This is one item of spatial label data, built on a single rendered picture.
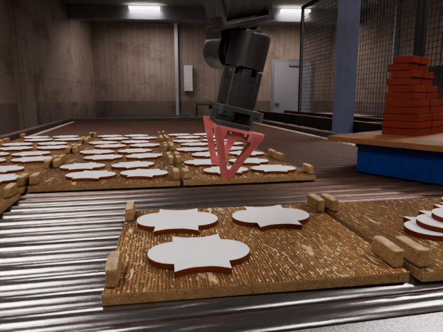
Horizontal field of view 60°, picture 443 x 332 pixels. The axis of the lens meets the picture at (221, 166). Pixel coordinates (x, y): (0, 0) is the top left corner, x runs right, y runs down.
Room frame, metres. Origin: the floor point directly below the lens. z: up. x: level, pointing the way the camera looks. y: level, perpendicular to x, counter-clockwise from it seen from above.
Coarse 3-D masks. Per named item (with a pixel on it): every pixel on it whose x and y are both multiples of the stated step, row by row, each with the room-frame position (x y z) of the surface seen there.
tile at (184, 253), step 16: (176, 240) 0.58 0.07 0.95; (192, 240) 0.58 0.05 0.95; (208, 240) 0.58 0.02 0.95; (224, 240) 0.58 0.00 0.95; (160, 256) 0.52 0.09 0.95; (176, 256) 0.52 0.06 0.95; (192, 256) 0.52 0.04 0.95; (208, 256) 0.52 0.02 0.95; (224, 256) 0.52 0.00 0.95; (240, 256) 0.52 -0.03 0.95; (176, 272) 0.47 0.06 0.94; (192, 272) 0.48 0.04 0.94; (224, 272) 0.48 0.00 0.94
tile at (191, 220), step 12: (144, 216) 0.71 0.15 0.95; (156, 216) 0.71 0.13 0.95; (168, 216) 0.71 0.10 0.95; (180, 216) 0.71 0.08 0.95; (192, 216) 0.71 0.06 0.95; (204, 216) 0.71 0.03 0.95; (216, 216) 0.71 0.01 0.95; (144, 228) 0.65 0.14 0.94; (156, 228) 0.64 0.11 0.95; (168, 228) 0.64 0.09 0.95; (180, 228) 0.64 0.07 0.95; (192, 228) 0.64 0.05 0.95; (204, 228) 0.66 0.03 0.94
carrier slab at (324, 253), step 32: (128, 224) 0.69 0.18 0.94; (224, 224) 0.69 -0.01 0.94; (320, 224) 0.69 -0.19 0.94; (128, 256) 0.54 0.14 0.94; (256, 256) 0.54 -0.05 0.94; (288, 256) 0.54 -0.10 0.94; (320, 256) 0.54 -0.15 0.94; (352, 256) 0.54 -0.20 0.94; (128, 288) 0.44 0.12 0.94; (160, 288) 0.44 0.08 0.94; (192, 288) 0.44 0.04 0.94; (224, 288) 0.45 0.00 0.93; (256, 288) 0.46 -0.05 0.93; (288, 288) 0.46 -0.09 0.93; (320, 288) 0.47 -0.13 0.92
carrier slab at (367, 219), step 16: (352, 208) 0.79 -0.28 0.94; (368, 208) 0.79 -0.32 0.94; (384, 208) 0.79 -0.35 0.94; (400, 208) 0.79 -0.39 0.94; (416, 208) 0.79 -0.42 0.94; (432, 208) 0.79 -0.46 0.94; (352, 224) 0.69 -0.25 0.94; (368, 224) 0.69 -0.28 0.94; (384, 224) 0.69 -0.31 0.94; (400, 224) 0.69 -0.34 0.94; (368, 240) 0.62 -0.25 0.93; (416, 240) 0.60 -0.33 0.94; (432, 240) 0.60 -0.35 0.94; (432, 256) 0.54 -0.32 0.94; (416, 272) 0.50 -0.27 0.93; (432, 272) 0.49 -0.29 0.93
